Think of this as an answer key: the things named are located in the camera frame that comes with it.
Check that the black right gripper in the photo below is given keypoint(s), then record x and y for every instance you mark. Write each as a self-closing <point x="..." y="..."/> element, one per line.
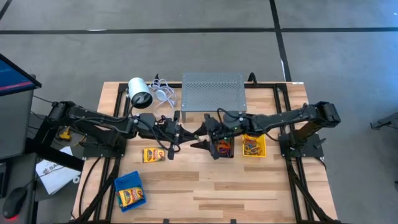
<point x="224" y="132"/>

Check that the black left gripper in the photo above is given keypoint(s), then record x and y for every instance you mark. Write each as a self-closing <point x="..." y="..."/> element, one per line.
<point x="155" y="127"/>

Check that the orange coil wristband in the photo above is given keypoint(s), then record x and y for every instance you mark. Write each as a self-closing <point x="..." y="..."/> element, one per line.
<point x="221" y="143"/>

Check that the purple coil wristband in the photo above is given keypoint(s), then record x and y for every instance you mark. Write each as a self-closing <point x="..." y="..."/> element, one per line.
<point x="226" y="152"/>

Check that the black plastic basket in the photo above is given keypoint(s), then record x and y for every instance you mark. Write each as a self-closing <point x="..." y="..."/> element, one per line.
<point x="232" y="154"/>

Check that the yellow crayon box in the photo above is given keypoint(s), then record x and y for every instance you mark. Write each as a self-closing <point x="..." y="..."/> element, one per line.
<point x="130" y="196"/>
<point x="152" y="155"/>

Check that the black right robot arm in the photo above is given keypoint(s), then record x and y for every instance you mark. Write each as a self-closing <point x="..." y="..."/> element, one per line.
<point x="286" y="118"/>

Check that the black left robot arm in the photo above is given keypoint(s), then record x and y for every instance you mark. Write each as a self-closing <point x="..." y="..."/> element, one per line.
<point x="102" y="121"/>

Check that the white desk lamp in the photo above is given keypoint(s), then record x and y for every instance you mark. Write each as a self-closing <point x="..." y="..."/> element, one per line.
<point x="138" y="88"/>

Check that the grey perforated metal riser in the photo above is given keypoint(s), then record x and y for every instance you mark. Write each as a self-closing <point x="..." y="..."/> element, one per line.
<point x="213" y="90"/>

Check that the yellow plastic basket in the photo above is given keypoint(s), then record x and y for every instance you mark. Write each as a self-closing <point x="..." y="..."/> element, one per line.
<point x="264" y="154"/>

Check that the blue plastic basket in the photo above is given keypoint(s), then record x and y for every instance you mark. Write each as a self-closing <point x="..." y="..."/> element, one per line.
<point x="124" y="183"/>

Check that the white tape roll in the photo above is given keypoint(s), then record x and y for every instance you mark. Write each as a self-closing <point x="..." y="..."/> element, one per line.
<point x="74" y="179"/>

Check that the black stand beam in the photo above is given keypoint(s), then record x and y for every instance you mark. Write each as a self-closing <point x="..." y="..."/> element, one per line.
<point x="56" y="157"/>

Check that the white printed paper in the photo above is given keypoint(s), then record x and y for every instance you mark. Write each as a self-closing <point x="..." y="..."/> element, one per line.
<point x="59" y="180"/>

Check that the grey cabinet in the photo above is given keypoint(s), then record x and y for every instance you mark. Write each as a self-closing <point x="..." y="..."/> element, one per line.
<point x="15" y="124"/>

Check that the monitor with blue screen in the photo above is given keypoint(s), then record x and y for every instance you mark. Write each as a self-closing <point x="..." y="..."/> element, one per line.
<point x="12" y="77"/>

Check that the black floor stand foot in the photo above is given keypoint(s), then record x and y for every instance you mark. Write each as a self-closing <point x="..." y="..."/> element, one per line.
<point x="388" y="123"/>

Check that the black computer mouse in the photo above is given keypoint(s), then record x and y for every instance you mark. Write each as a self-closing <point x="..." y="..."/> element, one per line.
<point x="14" y="202"/>

